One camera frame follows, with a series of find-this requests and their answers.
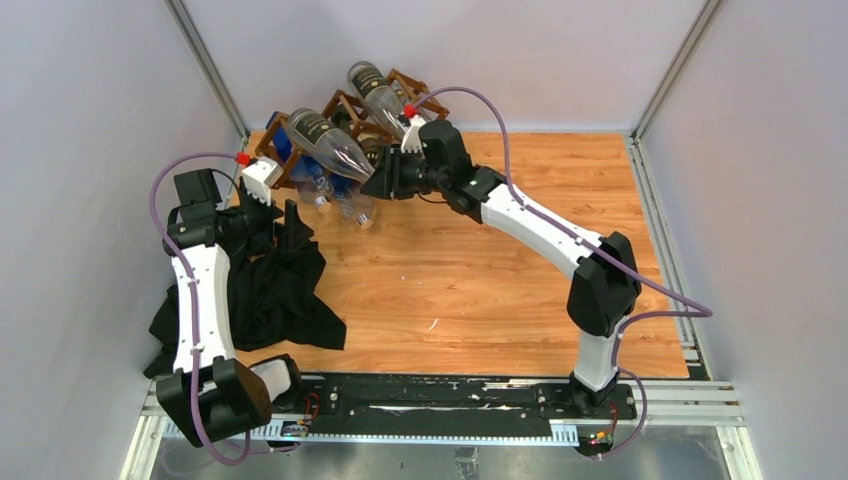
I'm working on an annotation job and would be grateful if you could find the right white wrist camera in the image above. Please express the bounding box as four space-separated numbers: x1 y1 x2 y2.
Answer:
400 104 427 153

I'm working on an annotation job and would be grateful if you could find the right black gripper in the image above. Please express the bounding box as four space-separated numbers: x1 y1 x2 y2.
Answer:
359 145 448 201

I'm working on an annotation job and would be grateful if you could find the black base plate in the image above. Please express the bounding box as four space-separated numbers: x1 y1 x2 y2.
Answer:
271 372 637 439

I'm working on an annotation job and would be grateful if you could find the clear bottle lower left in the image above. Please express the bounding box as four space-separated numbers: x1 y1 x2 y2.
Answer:
290 157 333 213

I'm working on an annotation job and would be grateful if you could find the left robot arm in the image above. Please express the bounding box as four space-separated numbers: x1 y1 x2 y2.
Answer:
156 162 307 447

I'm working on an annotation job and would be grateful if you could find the blue glass bottle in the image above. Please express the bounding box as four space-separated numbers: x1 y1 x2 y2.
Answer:
266 108 375 229

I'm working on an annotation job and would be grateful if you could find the clear bottle dark label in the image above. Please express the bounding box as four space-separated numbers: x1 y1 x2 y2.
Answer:
287 108 375 183
347 61 409 141

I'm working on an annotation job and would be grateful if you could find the brown wooden wine rack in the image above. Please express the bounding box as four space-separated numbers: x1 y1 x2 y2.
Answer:
245 69 430 189

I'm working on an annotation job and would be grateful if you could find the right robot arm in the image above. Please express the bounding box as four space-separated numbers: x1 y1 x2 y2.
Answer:
361 120 642 418

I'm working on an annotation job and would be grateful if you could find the dark green wine bottle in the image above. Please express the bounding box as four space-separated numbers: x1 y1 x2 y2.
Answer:
330 105 393 165

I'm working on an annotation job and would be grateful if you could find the black cloth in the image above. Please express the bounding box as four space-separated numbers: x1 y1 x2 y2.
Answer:
142 221 348 380

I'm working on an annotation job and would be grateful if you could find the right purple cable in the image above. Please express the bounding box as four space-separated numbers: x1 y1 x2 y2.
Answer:
410 85 714 461

